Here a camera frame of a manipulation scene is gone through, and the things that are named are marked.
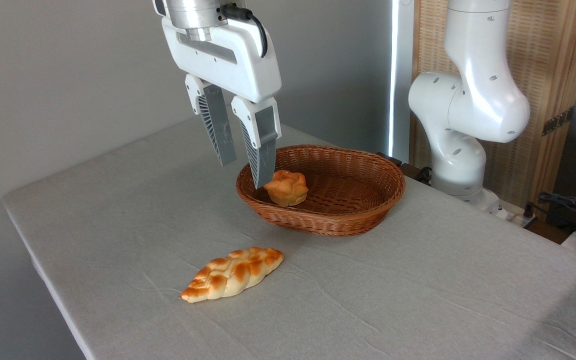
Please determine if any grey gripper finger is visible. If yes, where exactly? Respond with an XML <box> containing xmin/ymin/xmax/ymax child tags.
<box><xmin>231</xmin><ymin>95</ymin><xmax>283</xmax><ymax>190</ymax></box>
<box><xmin>184</xmin><ymin>73</ymin><xmax>238</xmax><ymax>168</ymax></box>

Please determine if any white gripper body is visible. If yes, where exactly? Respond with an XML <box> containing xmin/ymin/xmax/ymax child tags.
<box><xmin>161</xmin><ymin>17</ymin><xmax>283</xmax><ymax>104</ymax></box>

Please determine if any long braided bread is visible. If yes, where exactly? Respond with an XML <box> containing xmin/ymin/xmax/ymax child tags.
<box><xmin>178</xmin><ymin>246</ymin><xmax>286</xmax><ymax>304</ymax></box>

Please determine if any small round bread roll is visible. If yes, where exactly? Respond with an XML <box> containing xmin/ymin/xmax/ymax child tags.
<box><xmin>262</xmin><ymin>169</ymin><xmax>310</xmax><ymax>208</ymax></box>

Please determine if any brown wicker basket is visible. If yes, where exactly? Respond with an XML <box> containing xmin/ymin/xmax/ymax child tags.
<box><xmin>235</xmin><ymin>144</ymin><xmax>407</xmax><ymax>238</ymax></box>

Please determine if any black block behind basket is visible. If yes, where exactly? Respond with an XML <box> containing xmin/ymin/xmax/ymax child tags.
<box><xmin>375</xmin><ymin>151</ymin><xmax>404</xmax><ymax>169</ymax></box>

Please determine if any grey tablecloth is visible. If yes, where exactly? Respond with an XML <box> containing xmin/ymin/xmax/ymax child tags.
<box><xmin>1</xmin><ymin>116</ymin><xmax>576</xmax><ymax>360</ymax></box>

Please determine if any dark metal hinge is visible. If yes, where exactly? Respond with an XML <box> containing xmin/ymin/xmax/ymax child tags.
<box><xmin>541</xmin><ymin>106</ymin><xmax>575</xmax><ymax>137</ymax></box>

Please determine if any wooden woven screen panel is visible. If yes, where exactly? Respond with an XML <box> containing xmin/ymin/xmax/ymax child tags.
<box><xmin>410</xmin><ymin>0</ymin><xmax>576</xmax><ymax>222</ymax></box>

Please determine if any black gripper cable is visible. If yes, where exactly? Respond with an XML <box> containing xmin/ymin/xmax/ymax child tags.
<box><xmin>220</xmin><ymin>4</ymin><xmax>269</xmax><ymax>59</ymax></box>

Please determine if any white vertical window frame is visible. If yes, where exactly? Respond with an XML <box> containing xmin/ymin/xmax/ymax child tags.
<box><xmin>387</xmin><ymin>0</ymin><xmax>415</xmax><ymax>164</ymax></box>

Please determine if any black cable bundle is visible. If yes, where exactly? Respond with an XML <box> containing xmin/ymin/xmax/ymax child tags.
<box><xmin>524</xmin><ymin>191</ymin><xmax>576</xmax><ymax>237</ymax></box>

